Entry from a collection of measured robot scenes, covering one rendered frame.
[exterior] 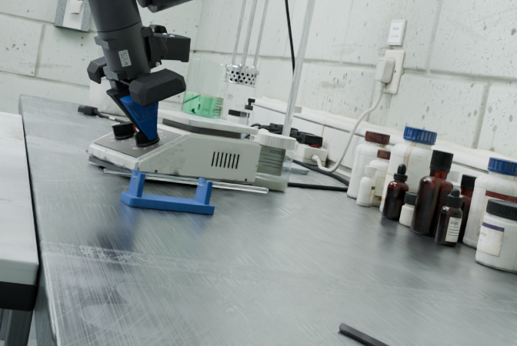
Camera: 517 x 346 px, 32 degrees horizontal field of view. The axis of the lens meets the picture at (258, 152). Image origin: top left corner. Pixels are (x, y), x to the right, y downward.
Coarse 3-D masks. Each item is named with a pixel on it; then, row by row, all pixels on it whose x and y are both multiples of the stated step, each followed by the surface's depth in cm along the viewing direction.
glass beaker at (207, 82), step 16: (192, 64) 123; (208, 64) 122; (224, 64) 123; (192, 80) 123; (208, 80) 122; (224, 80) 124; (192, 96) 123; (208, 96) 123; (224, 96) 124; (192, 112) 123; (208, 112) 123
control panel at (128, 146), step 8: (136, 128) 123; (160, 128) 121; (104, 136) 123; (112, 136) 122; (160, 136) 118; (168, 136) 118; (176, 136) 117; (96, 144) 121; (104, 144) 120; (112, 144) 119; (120, 144) 119; (128, 144) 118; (160, 144) 116; (128, 152) 115; (136, 152) 115; (144, 152) 114
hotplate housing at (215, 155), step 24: (168, 120) 125; (168, 144) 116; (192, 144) 117; (216, 144) 120; (240, 144) 122; (120, 168) 116; (144, 168) 113; (168, 168) 116; (192, 168) 118; (216, 168) 121; (240, 168) 123
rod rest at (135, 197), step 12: (132, 180) 95; (144, 180) 94; (132, 192) 95; (204, 192) 98; (132, 204) 93; (144, 204) 94; (156, 204) 95; (168, 204) 95; (180, 204) 96; (192, 204) 97; (204, 204) 98
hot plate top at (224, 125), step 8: (160, 112) 123; (168, 112) 123; (176, 112) 127; (176, 120) 120; (184, 120) 119; (192, 120) 118; (200, 120) 119; (208, 120) 123; (224, 120) 131; (216, 128) 120; (224, 128) 121; (232, 128) 122; (240, 128) 123; (248, 128) 124; (256, 128) 125
